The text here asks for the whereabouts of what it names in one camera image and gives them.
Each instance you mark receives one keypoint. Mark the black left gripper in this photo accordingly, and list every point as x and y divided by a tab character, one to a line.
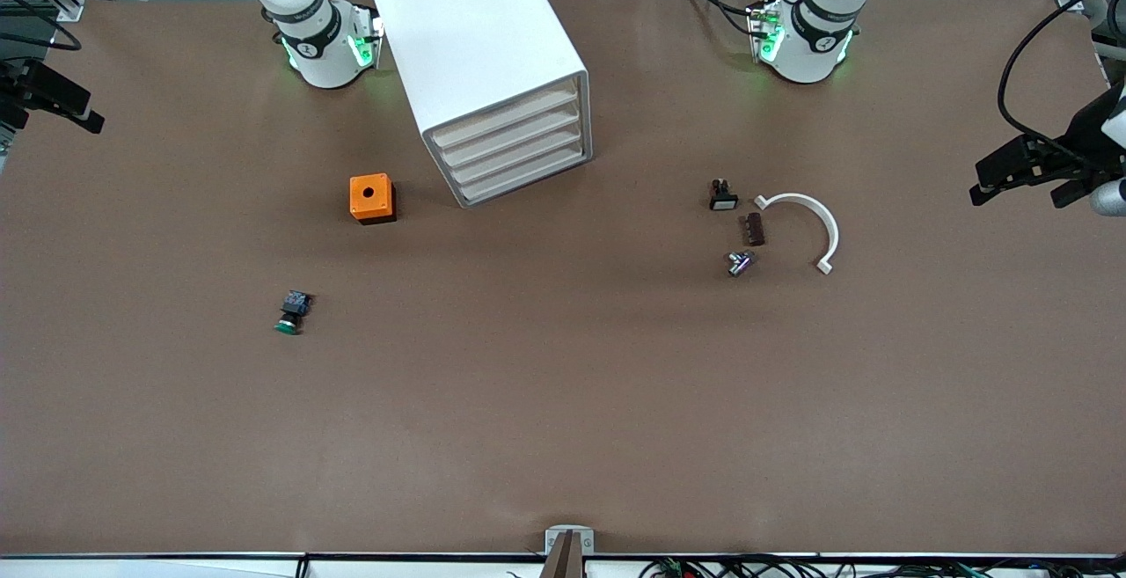
1078	142

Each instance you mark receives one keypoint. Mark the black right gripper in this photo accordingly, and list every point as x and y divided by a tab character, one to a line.
18	91

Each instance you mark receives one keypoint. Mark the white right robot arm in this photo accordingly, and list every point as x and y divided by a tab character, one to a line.
317	41

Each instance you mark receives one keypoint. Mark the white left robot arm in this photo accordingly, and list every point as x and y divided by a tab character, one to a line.
809	41

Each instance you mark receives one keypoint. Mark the green mushroom push button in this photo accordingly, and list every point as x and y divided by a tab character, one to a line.
290	312

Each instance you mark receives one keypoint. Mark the white curved plastic part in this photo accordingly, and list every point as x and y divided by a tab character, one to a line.
822	222

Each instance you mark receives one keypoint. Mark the brown terminal block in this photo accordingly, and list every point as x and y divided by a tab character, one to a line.
754	230

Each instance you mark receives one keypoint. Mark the brown table mat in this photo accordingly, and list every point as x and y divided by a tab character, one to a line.
528	384

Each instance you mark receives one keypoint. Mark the silver key switch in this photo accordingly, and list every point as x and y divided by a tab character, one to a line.
741	263

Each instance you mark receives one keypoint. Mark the small black white-faced switch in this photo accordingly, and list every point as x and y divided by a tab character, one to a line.
723	197

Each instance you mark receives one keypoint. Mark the orange button enclosure box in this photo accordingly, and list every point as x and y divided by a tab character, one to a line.
369	197

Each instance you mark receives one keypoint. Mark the metal table edge bracket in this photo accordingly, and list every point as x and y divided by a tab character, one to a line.
569	547

